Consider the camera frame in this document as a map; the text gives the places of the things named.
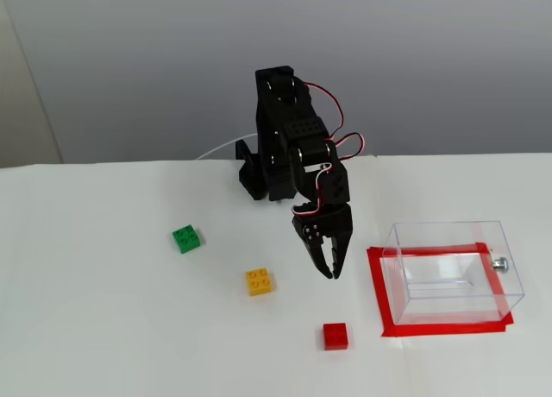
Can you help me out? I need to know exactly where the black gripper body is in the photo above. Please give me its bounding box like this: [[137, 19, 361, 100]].
[[290, 139, 355, 243]]

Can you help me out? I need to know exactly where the white cable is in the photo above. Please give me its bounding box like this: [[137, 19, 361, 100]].
[[196, 134, 259, 161]]

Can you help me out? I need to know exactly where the black table clamp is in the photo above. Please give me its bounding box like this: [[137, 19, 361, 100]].
[[235, 140, 259, 165]]

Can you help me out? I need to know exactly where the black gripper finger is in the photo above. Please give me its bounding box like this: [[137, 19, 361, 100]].
[[301, 223, 334, 280], [328, 231, 354, 280]]

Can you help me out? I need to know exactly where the red base plate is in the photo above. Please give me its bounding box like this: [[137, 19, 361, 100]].
[[366, 241, 515, 339]]

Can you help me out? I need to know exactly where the yellow lego brick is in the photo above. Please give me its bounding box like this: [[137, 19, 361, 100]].
[[245, 267, 274, 298]]

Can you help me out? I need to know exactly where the green lego brick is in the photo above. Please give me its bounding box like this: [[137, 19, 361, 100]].
[[171, 224, 203, 255]]

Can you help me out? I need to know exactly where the forearm servo wire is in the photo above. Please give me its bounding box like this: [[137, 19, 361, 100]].
[[304, 82, 347, 140]]

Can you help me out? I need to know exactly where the red lego brick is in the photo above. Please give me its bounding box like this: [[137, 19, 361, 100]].
[[323, 322, 349, 352]]

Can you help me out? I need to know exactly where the transparent plastic box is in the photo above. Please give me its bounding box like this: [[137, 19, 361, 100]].
[[381, 219, 526, 327]]

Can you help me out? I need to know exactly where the wrist servo wire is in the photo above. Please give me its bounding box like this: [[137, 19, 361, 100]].
[[332, 131, 368, 161]]

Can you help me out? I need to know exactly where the silver metal box lock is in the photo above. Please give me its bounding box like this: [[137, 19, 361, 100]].
[[488, 249, 511, 275]]

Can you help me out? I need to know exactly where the gripper servo wire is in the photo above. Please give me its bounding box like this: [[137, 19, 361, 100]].
[[291, 162, 334, 219]]

